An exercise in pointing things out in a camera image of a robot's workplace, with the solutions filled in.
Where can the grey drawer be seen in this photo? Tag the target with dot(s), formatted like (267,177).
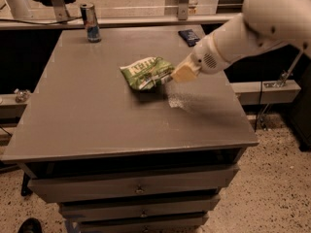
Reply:
(149,182)
(142,208)
(143,225)

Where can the grey low side shelf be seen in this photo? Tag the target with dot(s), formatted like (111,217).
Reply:
(261,93)

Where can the metal horizontal rail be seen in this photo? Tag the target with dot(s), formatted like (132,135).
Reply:
(115,22)

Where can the black shoe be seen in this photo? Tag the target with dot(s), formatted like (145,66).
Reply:
(31,225)

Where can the bottom grey drawer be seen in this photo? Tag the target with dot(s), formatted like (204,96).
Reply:
(143,225)

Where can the top grey drawer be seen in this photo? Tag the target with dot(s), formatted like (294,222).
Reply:
(149,182)

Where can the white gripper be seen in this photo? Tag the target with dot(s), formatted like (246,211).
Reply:
(203,57)

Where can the grey drawer cabinet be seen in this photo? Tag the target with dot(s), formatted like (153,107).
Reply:
(84,120)

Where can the small crumpled glass object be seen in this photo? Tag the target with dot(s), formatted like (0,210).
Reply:
(22,95)

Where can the silver blue energy drink can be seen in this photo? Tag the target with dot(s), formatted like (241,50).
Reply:
(90,22)

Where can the middle grey drawer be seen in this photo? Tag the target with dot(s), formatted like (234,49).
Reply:
(142,208)

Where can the green jalapeno chip bag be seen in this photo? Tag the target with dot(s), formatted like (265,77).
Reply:
(147,73)

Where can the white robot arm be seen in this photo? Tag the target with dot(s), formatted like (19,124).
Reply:
(263,25)

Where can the dark blue snack packet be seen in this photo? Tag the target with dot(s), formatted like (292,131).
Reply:
(189,37)

